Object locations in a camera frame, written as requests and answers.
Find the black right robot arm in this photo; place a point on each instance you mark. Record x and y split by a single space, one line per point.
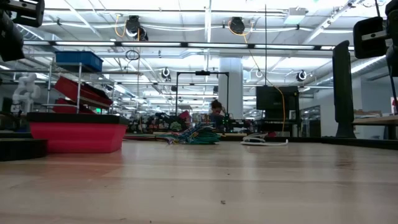
370 40

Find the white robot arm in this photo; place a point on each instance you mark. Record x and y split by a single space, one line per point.
26 90

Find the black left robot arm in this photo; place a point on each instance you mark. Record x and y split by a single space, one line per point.
11 40

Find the white building column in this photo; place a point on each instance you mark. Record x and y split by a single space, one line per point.
231 81

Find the black monitor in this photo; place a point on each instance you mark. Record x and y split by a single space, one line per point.
273 98

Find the ceiling light strip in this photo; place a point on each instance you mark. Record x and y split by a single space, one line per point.
149 44

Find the black vertical pole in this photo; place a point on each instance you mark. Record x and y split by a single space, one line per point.
265 46

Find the metal shelf rack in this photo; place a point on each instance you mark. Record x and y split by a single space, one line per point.
79 87

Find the red and black box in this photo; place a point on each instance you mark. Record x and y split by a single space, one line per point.
77 137

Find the red storage bin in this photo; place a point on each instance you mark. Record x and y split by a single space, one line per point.
62 107
71 88

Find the white ceiling box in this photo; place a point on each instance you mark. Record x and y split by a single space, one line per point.
295 15

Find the black tall stand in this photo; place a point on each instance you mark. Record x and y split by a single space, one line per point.
343 93

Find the wooden workbench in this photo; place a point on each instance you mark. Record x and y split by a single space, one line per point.
376 120

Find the black gantry frame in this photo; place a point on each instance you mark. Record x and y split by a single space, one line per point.
202 73

